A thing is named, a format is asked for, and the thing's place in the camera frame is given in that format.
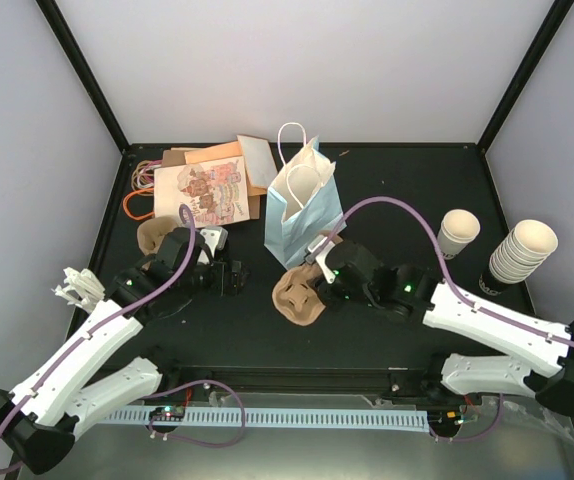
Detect single brown pulp cup carrier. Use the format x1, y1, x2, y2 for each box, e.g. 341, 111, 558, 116
272, 264, 326, 327

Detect light blue paper bag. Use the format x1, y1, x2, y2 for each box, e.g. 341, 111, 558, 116
264, 130, 343, 270

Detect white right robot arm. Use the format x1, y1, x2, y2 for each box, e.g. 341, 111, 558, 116
306, 235, 574, 417

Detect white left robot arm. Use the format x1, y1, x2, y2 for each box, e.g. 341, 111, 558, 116
0, 227, 245, 475

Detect illustrated greeting card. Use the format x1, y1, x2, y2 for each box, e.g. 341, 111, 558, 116
153, 156, 251, 228

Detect rubber bands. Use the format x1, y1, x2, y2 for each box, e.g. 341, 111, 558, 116
122, 160, 162, 221

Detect brown cardboard sleeve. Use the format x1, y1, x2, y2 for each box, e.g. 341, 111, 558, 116
161, 147, 192, 168

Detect single white paper cup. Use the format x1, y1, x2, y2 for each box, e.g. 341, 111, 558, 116
437, 209, 481, 260

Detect white plastic cutlery pile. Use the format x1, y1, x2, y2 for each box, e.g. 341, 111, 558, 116
52, 267, 105, 313

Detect stack of white paper cups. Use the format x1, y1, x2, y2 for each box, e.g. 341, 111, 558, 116
479, 219, 559, 296

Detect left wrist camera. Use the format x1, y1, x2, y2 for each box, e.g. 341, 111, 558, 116
198, 226, 228, 264

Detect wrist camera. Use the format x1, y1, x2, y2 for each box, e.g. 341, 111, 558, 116
198, 226, 228, 264
305, 233, 338, 284

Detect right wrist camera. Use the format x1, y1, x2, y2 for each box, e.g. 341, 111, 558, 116
305, 233, 338, 284

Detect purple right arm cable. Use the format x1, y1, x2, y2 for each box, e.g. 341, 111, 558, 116
306, 196, 574, 445

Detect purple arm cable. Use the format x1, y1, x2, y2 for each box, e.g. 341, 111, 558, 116
0, 202, 247, 474
306, 196, 574, 445

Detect light blue cable duct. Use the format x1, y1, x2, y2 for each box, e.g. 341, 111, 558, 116
101, 405, 429, 433

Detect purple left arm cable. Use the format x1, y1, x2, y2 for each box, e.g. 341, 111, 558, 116
0, 202, 247, 474

